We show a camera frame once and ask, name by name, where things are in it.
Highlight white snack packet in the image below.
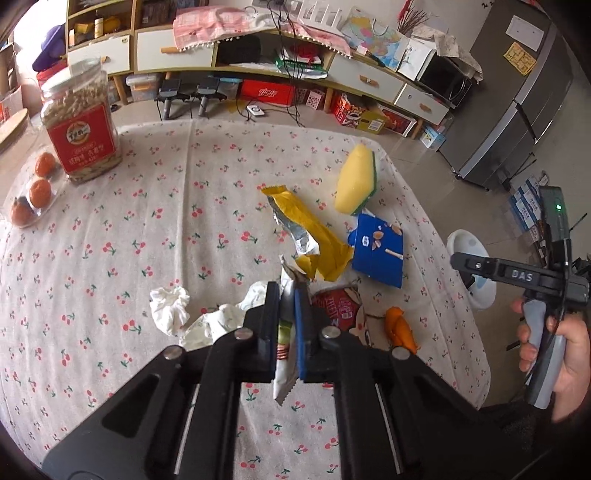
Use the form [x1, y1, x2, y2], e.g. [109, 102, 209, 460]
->
[273, 255, 305, 406]

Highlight red cartoon drink can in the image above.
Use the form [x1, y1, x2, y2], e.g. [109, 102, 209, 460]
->
[311, 285, 373, 346]

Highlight white paper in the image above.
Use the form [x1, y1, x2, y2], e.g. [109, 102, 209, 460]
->
[506, 15, 545, 51]
[179, 281, 267, 351]

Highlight orange peel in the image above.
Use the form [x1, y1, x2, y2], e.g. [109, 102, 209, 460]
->
[384, 306, 418, 354]

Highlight yellow foil snack wrapper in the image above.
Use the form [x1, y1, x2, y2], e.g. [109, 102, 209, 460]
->
[262, 185, 353, 282]

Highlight white tissue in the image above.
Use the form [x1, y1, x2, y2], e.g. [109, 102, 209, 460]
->
[149, 286, 190, 336]

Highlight blue almond snack box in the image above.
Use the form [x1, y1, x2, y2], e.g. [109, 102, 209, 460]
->
[348, 213, 405, 288]

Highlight yellow green sponge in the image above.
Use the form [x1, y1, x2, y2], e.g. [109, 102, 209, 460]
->
[335, 144, 378, 215]

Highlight white polka dot trash bin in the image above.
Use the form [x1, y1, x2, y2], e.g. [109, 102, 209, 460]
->
[447, 229, 497, 310]

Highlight stacked blue white cartons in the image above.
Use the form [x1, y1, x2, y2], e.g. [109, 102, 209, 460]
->
[509, 175, 548, 231]

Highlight cherry print tablecloth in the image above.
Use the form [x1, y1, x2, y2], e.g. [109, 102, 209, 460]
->
[1, 120, 491, 479]

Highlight blue white small box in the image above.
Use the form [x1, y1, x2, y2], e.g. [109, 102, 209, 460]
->
[420, 124, 446, 151]

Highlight grey refrigerator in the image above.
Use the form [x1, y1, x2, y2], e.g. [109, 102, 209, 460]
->
[440, 1, 573, 189]

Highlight yellow note on fridge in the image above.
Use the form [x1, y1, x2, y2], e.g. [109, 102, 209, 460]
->
[504, 41, 537, 76]

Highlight red gift box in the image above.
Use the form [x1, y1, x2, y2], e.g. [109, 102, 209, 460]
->
[378, 104, 417, 137]

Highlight yellow cardboard snack box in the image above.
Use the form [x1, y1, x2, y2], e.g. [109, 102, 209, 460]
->
[331, 92, 388, 134]

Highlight black microwave oven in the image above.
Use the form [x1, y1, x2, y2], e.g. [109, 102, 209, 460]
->
[416, 54, 473, 109]

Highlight red box under cabinet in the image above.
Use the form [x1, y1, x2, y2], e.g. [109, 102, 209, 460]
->
[239, 79, 297, 106]

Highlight white paper on fridge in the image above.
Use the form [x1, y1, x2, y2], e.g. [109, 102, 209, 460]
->
[506, 15, 545, 51]

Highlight beige cloth on microwave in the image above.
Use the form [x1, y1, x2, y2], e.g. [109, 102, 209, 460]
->
[411, 24, 484, 83]

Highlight orange tangerine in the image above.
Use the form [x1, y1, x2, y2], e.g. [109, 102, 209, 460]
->
[29, 179, 52, 209]
[35, 152, 57, 179]
[10, 197, 34, 227]

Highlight glass teapot wooden lid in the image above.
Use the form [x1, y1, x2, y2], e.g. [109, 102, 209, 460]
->
[1, 147, 67, 228]

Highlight nut jar red label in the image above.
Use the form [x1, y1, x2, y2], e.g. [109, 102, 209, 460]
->
[41, 58, 121, 184]

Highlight pink cloth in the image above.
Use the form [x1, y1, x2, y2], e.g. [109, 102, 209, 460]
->
[172, 6, 352, 58]

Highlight colourful map bag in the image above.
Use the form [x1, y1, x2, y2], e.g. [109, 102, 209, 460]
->
[341, 7, 410, 71]

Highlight white picket rack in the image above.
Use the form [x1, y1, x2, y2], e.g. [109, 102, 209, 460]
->
[297, 0, 342, 31]

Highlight wooden tv cabinet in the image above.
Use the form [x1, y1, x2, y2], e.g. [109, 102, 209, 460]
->
[66, 25, 450, 126]

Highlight wooden shelf unit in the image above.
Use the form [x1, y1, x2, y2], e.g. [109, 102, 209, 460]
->
[65, 0, 134, 49]

